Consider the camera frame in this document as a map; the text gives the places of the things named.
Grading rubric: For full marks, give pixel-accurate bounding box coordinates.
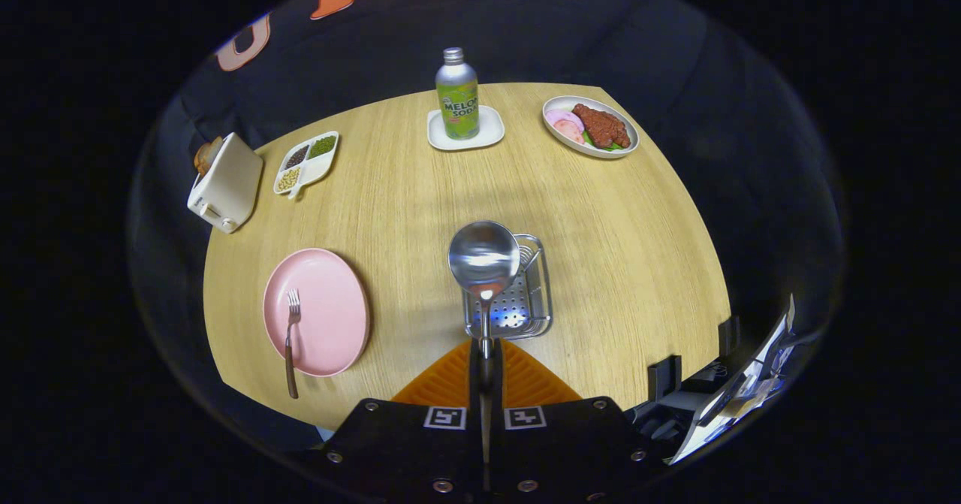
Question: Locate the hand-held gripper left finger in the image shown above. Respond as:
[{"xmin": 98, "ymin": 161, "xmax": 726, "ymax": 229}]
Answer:
[{"xmin": 297, "ymin": 339, "xmax": 485, "ymax": 503}]

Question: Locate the white toaster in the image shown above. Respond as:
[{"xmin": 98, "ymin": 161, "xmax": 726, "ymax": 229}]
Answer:
[{"xmin": 187, "ymin": 132, "xmax": 265, "ymax": 234}]

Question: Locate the metal fork wooden handle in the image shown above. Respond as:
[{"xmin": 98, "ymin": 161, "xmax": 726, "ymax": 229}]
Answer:
[{"xmin": 284, "ymin": 288, "xmax": 302, "ymax": 400}]

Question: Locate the green soda bottle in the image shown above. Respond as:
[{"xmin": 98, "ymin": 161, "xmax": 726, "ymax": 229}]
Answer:
[{"xmin": 435, "ymin": 47, "xmax": 481, "ymax": 140}]

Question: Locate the white square coaster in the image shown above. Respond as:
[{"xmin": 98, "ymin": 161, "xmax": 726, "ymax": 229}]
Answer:
[{"xmin": 426, "ymin": 105, "xmax": 505, "ymax": 152}]

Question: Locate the white divided snack dish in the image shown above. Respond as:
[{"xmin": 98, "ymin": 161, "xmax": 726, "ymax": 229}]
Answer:
[{"xmin": 273, "ymin": 131, "xmax": 340, "ymax": 201}]

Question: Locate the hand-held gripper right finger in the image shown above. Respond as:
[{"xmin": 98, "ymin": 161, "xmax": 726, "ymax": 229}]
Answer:
[{"xmin": 490, "ymin": 339, "xmax": 673, "ymax": 503}]

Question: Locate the metal spoon wooden handle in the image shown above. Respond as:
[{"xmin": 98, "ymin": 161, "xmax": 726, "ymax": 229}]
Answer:
[{"xmin": 448, "ymin": 220, "xmax": 522, "ymax": 392}]

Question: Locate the pink round plate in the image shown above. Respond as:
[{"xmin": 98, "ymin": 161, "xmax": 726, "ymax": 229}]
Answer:
[{"xmin": 262, "ymin": 248, "xmax": 371, "ymax": 378}]

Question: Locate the metal wire cutlery rack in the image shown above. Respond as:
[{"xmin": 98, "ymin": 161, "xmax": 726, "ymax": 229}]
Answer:
[{"xmin": 462, "ymin": 234, "xmax": 554, "ymax": 340}]

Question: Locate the white oval food plate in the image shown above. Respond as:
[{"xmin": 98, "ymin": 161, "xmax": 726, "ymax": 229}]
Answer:
[{"xmin": 542, "ymin": 95, "xmax": 640, "ymax": 160}]

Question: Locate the brown meat piece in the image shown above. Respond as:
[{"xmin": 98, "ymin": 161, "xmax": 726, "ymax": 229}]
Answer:
[{"xmin": 573, "ymin": 104, "xmax": 631, "ymax": 149}]

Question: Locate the toasted bread slice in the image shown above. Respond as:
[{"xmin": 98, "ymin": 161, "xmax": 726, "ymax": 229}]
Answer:
[{"xmin": 194, "ymin": 136, "xmax": 224, "ymax": 176}]

